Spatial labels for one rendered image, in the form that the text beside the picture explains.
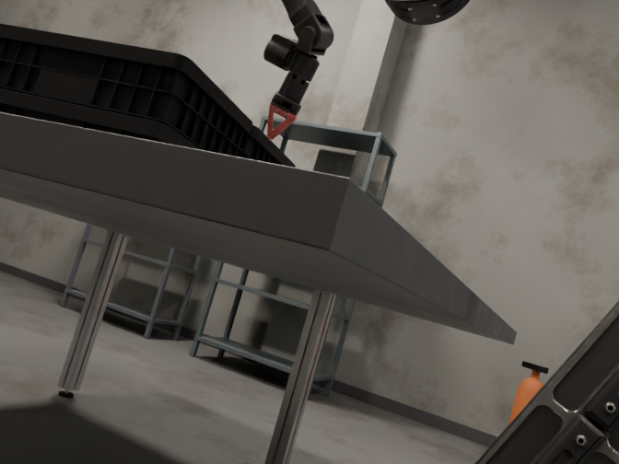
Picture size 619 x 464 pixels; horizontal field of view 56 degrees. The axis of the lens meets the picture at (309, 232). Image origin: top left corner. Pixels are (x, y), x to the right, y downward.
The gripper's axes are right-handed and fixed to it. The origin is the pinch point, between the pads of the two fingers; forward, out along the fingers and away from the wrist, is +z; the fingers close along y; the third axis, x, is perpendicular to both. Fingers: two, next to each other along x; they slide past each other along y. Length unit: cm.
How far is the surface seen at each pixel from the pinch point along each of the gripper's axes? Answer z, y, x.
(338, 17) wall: -70, -388, 19
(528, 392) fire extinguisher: 73, -121, 180
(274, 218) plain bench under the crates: -8, 109, -1
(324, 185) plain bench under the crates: -11, 109, 1
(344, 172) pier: 34, -286, 70
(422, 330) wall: 103, -237, 165
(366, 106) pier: -16, -304, 63
